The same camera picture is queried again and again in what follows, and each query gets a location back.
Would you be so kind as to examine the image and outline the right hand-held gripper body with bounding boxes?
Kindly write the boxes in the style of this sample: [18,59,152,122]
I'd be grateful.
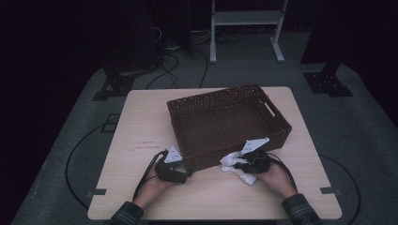
[238,136,271,174]

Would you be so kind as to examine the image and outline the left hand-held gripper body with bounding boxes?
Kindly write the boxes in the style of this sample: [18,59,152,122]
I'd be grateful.
[154,145,189,185]

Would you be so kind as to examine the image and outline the white cloth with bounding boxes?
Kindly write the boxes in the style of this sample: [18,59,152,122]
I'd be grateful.
[220,151,258,186]

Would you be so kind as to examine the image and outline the brown woven basket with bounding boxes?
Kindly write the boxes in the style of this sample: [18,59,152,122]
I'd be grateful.
[166,82,293,173]

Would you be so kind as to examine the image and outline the person's left hand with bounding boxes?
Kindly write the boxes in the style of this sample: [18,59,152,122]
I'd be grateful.
[132,167,176,210]

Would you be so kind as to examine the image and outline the person's right hand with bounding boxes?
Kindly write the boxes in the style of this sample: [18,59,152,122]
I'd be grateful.
[254,162,299,200]

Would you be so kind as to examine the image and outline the black stand base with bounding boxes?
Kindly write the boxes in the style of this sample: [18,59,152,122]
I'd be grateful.
[302,62,354,98]
[92,67,135,102]

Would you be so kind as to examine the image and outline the left hand-held gripper black cable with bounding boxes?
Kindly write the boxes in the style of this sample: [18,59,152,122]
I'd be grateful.
[132,150,167,201]

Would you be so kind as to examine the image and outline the hand-held gripper black cable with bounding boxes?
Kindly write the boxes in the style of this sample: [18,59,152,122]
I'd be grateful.
[267,152,299,190]
[132,150,167,201]

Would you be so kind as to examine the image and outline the right hand-held gripper black cable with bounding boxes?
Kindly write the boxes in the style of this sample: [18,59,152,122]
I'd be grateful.
[267,152,299,190]

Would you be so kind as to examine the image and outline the tangled black floor cables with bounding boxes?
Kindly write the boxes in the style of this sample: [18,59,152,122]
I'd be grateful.
[145,26,209,90]

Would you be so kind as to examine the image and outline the white metal stand frame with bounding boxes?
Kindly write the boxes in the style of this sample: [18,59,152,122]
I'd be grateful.
[209,0,289,65]

